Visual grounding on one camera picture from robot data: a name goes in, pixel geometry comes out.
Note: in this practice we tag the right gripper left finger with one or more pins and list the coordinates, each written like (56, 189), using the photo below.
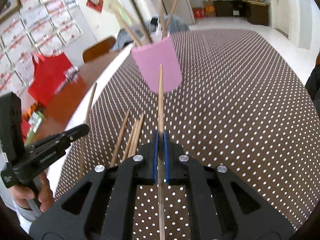
(120, 187)

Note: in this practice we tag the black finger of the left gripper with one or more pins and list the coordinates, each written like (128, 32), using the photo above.
(75, 133)

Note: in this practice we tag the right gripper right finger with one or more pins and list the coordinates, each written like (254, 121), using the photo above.
(186, 171)

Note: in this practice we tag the pink paper cup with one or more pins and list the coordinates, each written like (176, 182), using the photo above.
(152, 58)

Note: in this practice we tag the person's left hand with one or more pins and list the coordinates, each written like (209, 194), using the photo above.
(21, 194)

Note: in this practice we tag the loose chopstick on mat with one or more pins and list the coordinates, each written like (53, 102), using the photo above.
(127, 149)
(120, 138)
(136, 136)

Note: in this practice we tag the red gift bag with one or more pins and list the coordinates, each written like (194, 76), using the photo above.
(49, 75)

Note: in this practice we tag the brown wooden chair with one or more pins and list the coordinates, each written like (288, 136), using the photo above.
(99, 49)

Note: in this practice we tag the brown dotted placemat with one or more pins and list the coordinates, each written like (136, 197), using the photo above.
(239, 104)

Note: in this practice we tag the framed blossom painting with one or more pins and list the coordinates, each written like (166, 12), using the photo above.
(10, 8)

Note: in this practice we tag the red cardboard box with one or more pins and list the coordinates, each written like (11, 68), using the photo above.
(198, 12)

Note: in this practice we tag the orange cardboard box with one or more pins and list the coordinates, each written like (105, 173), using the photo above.
(209, 8)

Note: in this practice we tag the white refrigerator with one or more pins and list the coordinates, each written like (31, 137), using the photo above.
(183, 10)

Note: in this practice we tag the dark wooden desk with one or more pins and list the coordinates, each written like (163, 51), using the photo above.
(256, 13)

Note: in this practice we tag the chopstick leaning in cup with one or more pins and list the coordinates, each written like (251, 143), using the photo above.
(173, 10)

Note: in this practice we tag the red diamond wall decoration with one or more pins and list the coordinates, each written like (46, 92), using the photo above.
(96, 5)

